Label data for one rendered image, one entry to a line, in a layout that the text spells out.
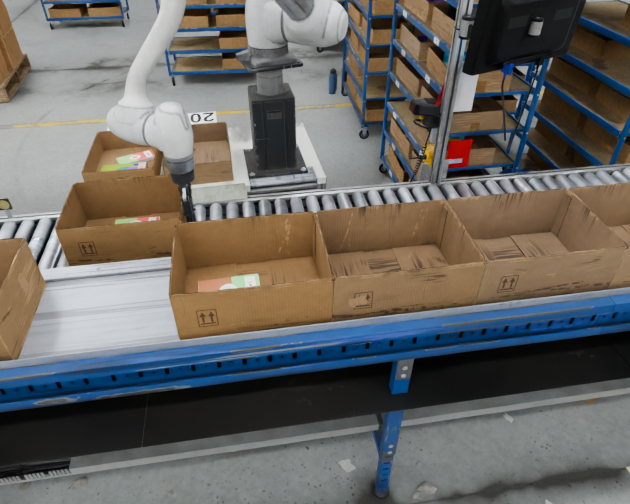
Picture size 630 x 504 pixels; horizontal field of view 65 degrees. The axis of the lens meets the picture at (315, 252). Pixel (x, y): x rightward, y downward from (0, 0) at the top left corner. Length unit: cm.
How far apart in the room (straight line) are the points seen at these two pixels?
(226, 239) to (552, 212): 101
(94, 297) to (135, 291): 11
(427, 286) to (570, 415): 129
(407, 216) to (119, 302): 86
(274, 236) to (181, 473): 107
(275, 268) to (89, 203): 85
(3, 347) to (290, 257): 77
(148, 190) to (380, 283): 105
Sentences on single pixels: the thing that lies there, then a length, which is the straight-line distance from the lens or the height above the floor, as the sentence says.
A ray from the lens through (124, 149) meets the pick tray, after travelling 254.
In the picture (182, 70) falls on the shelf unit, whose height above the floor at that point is 14.
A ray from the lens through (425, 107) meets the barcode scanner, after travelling 206.
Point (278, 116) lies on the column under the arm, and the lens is 211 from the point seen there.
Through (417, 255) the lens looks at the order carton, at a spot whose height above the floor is 89.
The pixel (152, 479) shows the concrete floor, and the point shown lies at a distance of 216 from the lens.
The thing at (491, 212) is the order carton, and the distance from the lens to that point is 163.
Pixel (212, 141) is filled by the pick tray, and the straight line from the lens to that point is 250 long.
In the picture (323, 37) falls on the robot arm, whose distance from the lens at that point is 191.
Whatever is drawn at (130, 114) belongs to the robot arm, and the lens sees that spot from 165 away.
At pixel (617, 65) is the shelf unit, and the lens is 332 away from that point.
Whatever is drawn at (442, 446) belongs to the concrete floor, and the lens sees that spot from 219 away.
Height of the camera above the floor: 186
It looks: 39 degrees down
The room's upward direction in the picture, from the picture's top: straight up
